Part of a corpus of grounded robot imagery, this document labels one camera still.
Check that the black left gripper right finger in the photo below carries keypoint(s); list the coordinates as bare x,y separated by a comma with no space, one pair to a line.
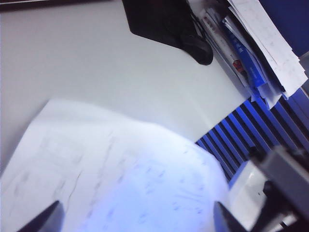
227,221

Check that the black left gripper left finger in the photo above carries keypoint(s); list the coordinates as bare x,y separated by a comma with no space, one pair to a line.
49,218

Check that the white wrinkled paper sheet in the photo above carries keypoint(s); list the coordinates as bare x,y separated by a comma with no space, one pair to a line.
108,169

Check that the blue book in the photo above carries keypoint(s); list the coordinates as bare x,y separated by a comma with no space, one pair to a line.
243,55

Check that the black computer mouse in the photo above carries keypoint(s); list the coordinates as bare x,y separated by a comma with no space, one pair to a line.
199,49

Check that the white booklet with red mark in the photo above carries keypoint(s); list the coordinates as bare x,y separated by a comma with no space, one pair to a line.
223,46

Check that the stack of white papers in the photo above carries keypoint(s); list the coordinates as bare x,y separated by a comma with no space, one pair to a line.
270,36

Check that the black mouse pad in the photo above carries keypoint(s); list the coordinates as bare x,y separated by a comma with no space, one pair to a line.
157,21

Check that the grey metal bracket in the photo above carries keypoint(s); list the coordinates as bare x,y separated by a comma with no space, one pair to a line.
285,183

